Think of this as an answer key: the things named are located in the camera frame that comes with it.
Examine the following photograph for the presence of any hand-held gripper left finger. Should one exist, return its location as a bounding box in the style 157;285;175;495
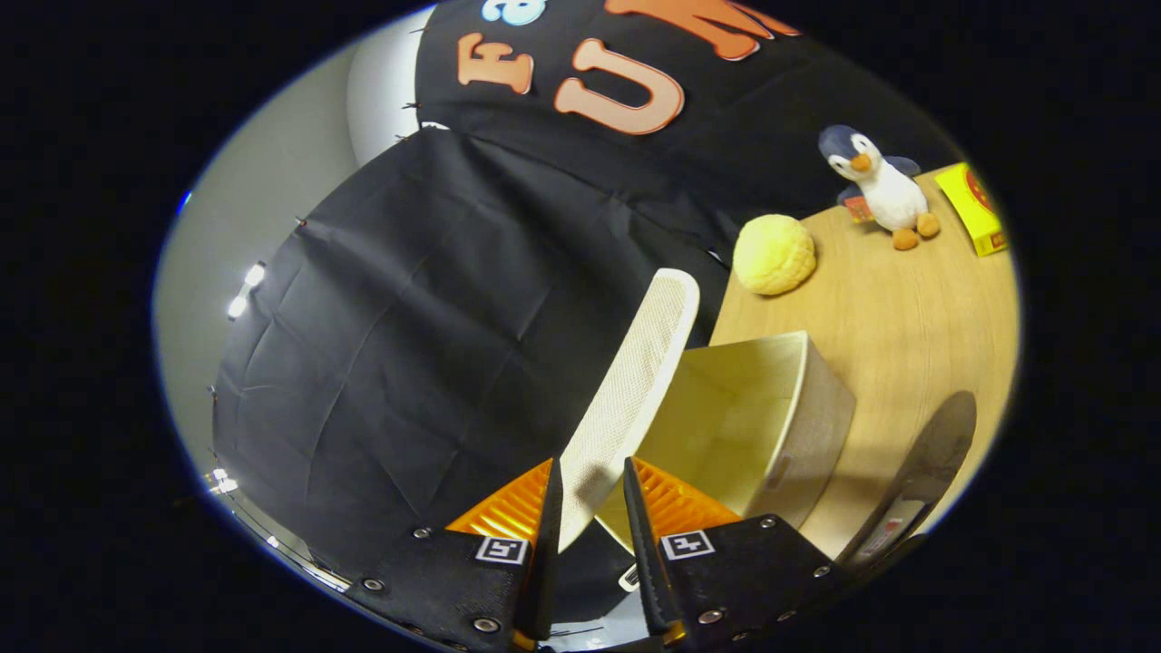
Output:
346;458;565;653

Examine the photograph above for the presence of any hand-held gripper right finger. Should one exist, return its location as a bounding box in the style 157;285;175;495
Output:
621;456;854;647

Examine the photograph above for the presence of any cream fabric storage box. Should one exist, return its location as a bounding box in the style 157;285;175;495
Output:
594;331;858;556

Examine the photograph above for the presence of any brown fuzzy shoe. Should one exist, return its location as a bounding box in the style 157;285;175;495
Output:
834;390;979;570

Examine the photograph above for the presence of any black backdrop cloth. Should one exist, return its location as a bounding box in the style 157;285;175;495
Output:
210;0;967;627

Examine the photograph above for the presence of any yellow round bun plush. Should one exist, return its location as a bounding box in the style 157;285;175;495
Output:
732;214;817;297

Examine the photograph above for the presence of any penguin plush toy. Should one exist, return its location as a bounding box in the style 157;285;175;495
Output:
818;124;941;252

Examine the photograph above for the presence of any yellow book with red circle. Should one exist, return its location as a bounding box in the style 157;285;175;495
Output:
934;161;1010;258

